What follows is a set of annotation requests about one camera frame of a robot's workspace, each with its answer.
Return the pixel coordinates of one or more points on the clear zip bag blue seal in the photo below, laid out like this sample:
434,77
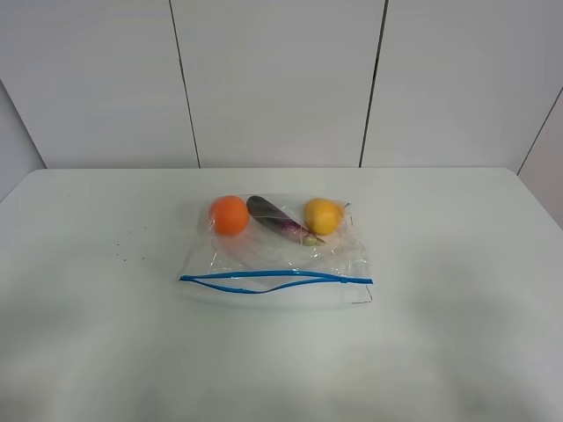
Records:
258,269

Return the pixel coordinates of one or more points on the purple eggplant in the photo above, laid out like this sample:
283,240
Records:
271,217

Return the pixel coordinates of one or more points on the orange fruit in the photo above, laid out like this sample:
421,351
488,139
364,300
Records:
229,215

